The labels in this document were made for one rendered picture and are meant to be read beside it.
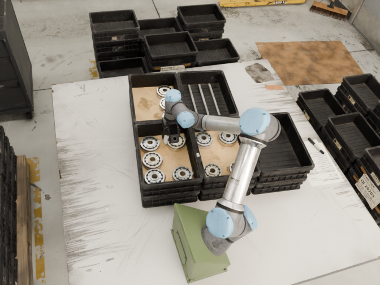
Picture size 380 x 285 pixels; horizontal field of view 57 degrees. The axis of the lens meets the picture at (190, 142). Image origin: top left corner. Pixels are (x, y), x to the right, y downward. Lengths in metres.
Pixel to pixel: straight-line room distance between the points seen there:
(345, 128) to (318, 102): 0.42
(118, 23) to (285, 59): 1.87
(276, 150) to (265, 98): 0.58
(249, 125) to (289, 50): 2.98
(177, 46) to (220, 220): 2.07
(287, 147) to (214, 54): 1.51
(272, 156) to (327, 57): 2.55
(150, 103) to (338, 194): 1.22
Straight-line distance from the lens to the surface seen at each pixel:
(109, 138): 2.14
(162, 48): 3.14
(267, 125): 1.38
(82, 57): 3.86
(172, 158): 1.88
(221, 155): 1.93
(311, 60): 4.28
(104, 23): 3.43
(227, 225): 1.38
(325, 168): 2.26
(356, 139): 3.01
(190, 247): 1.49
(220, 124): 1.64
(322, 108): 3.29
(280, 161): 2.01
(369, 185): 2.70
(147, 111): 2.10
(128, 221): 1.84
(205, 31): 3.40
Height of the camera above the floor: 2.35
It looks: 51 degrees down
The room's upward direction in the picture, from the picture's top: 9 degrees clockwise
